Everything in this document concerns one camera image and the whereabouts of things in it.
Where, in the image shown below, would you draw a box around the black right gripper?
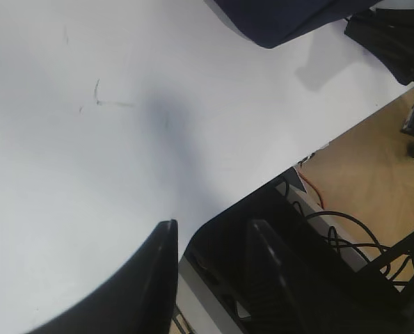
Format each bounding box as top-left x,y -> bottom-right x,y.
344,9 -> 414,86

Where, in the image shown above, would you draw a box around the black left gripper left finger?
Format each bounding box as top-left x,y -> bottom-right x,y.
34,220 -> 179,333

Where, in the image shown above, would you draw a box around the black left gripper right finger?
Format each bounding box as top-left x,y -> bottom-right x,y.
246,220 -> 313,333

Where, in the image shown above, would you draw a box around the navy blue lunch bag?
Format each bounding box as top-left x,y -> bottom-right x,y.
205,0 -> 378,49

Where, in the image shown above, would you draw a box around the black metal frame under table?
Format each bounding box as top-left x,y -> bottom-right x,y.
185,169 -> 414,333

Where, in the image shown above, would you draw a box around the black cables under table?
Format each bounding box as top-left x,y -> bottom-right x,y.
303,210 -> 414,293

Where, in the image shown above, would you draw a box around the red wire under table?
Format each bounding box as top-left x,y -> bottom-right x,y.
295,165 -> 326,209

